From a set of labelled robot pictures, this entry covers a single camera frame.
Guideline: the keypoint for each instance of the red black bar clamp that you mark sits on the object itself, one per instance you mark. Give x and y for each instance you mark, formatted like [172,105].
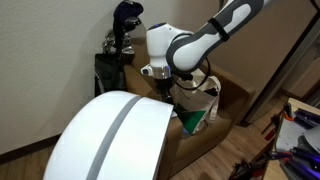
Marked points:
[248,170]
[275,121]

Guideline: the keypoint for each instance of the black aluminium rail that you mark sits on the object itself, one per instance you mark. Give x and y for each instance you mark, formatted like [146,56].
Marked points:
[300,163]
[306,117]

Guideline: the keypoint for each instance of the beige canvas tote bag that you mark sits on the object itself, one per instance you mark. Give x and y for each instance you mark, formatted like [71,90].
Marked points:
[196,96]

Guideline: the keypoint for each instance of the dark door frame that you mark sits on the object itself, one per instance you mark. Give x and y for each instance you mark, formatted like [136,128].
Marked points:
[283,70]

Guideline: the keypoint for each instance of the black golf bag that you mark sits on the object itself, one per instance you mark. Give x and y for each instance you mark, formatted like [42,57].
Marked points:
[108,75]

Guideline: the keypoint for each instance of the silver golf iron head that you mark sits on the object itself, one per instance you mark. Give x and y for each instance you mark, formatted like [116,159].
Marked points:
[106,48]
[126,38]
[109,36]
[128,50]

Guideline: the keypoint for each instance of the black golf driver head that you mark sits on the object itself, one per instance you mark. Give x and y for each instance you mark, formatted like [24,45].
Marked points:
[133,22]

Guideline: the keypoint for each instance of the white bladeless tower fan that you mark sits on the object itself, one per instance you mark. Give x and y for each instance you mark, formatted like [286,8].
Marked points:
[110,140]

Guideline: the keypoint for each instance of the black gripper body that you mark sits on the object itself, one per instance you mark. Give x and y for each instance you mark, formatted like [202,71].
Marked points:
[165,86]

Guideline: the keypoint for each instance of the brown sofa with tote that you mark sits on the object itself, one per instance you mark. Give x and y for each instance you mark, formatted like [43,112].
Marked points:
[200,146]

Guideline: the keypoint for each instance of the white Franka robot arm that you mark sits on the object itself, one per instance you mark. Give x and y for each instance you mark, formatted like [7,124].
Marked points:
[186,50]

